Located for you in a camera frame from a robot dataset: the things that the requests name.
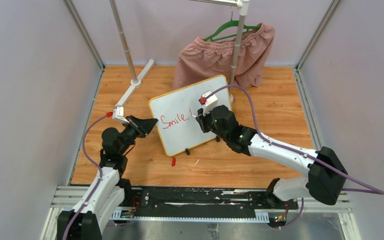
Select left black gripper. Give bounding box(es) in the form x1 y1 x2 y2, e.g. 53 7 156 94
118 116 158 156

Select yellow framed whiteboard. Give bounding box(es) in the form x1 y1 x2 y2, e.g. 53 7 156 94
148 75 228 157

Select red marker cap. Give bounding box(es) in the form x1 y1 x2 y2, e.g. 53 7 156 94
171 157 176 167

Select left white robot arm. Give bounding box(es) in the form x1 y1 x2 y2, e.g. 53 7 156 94
56 115 158 240

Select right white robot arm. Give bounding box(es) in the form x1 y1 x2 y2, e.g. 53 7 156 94
195 105 347 209

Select pink shorts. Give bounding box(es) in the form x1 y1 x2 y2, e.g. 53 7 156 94
172 23 275 90

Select green clothes hanger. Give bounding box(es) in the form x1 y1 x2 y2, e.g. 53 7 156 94
203 7 261 42

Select silver clothes rack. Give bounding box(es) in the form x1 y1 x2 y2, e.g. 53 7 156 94
109 0 251 117

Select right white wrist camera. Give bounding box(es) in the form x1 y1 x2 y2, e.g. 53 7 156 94
198 90 218 116

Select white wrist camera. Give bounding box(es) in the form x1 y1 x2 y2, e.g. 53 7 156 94
112 105 129 125
198 90 218 116

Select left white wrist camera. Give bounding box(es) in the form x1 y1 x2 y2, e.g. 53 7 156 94
112 105 129 125

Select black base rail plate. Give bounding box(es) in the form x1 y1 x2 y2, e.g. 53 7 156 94
51 186 352 225

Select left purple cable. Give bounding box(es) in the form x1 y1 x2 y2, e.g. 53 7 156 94
61 110 114 240

